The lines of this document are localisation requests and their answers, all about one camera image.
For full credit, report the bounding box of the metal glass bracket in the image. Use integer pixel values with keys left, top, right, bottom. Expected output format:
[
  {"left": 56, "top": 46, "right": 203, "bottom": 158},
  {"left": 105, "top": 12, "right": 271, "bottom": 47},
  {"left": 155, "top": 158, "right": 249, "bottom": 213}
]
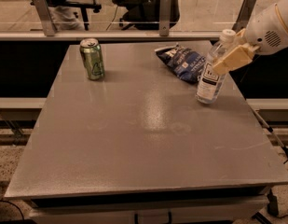
[
  {"left": 232, "top": 0, "right": 257, "bottom": 32},
  {"left": 158, "top": 0, "right": 171, "bottom": 36},
  {"left": 33, "top": 0, "right": 57, "bottom": 36}
]

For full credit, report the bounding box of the white cabinet under table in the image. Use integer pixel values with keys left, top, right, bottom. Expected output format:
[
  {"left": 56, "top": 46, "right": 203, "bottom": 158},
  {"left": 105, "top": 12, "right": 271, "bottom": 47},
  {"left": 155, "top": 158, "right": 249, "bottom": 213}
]
[{"left": 30, "top": 187, "right": 267, "bottom": 224}]

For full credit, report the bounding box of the green soda can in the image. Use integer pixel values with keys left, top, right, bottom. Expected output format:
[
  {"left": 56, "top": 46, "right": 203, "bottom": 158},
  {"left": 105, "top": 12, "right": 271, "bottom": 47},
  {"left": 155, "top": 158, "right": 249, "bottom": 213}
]
[{"left": 79, "top": 38, "right": 104, "bottom": 80}]

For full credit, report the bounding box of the black office chair middle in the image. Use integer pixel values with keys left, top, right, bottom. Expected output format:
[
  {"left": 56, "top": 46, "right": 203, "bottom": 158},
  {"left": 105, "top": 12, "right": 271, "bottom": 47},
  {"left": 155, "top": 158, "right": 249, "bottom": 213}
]
[{"left": 112, "top": 0, "right": 180, "bottom": 30}]

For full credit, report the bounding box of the clear plastic tea bottle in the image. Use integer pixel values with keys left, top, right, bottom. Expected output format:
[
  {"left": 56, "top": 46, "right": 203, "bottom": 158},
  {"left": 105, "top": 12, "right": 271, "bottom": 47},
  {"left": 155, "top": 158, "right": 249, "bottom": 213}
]
[{"left": 196, "top": 29, "right": 236, "bottom": 104}]

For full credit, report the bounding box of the black floor cable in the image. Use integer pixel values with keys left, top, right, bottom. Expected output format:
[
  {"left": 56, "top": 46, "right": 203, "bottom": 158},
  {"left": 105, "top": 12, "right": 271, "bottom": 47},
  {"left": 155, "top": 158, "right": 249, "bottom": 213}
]
[{"left": 0, "top": 198, "right": 26, "bottom": 222}]

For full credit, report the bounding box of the metal rod with black tip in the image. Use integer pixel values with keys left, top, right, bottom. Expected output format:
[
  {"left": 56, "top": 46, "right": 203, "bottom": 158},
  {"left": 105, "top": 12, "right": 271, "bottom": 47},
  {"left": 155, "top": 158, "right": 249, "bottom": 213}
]
[{"left": 251, "top": 108, "right": 288, "bottom": 164}]

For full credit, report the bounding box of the left metal glass bracket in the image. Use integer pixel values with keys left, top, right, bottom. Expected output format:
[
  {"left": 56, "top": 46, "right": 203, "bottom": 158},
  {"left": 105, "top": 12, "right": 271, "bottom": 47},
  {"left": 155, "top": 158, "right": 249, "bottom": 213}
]
[{"left": 33, "top": 0, "right": 57, "bottom": 36}]

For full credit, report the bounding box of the middle metal glass bracket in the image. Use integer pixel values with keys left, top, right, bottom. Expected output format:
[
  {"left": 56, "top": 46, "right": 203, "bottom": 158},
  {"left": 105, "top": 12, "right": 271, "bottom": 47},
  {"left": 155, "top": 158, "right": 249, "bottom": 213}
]
[{"left": 158, "top": 0, "right": 171, "bottom": 36}]

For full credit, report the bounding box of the blue chip bag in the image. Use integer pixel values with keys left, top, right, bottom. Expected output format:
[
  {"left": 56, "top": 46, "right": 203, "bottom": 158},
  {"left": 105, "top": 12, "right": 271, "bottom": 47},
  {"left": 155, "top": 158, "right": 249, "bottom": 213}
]
[{"left": 155, "top": 44, "right": 206, "bottom": 84}]

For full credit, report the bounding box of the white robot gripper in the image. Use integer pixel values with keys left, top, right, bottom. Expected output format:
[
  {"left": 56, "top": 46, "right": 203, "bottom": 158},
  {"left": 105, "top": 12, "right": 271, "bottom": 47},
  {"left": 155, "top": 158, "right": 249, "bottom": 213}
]
[{"left": 213, "top": 0, "right": 288, "bottom": 76}]

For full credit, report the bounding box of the right metal glass bracket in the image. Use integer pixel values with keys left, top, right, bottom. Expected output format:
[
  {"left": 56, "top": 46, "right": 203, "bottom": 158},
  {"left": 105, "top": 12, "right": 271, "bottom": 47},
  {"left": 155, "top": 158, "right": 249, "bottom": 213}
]
[{"left": 232, "top": 0, "right": 257, "bottom": 32}]

